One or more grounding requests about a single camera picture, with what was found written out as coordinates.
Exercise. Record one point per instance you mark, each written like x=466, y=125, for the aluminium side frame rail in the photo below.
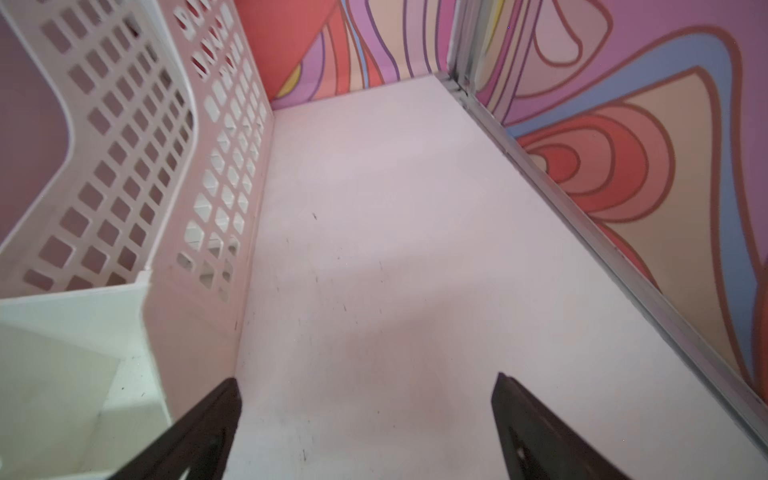
x=631, y=119

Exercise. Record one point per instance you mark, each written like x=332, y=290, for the white file organizer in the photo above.
x=135, y=138

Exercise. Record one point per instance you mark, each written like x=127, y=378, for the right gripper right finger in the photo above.
x=537, y=444

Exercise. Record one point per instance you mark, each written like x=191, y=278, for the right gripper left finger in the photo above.
x=197, y=446

